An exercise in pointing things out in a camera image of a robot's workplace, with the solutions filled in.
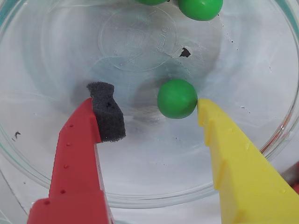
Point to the glass bowl with green candies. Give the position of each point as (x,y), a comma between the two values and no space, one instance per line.
(46,70)

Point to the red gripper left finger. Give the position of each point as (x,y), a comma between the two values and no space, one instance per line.
(77,168)

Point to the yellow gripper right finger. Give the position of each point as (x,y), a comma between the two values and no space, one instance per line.
(245,177)

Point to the green candy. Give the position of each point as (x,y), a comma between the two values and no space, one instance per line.
(201,8)
(151,1)
(177,99)

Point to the white table cover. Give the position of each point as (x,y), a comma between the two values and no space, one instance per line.
(163,217)

